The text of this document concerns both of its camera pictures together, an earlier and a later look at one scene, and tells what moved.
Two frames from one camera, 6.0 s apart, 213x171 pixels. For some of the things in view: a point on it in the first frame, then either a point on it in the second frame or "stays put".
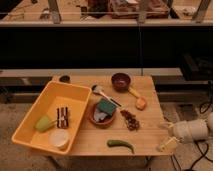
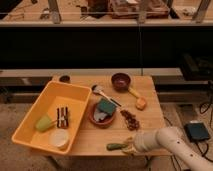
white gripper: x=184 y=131 → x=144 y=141
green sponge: x=106 y=106 stays put
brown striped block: x=62 y=118 stays put
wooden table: x=122 y=116 stays put
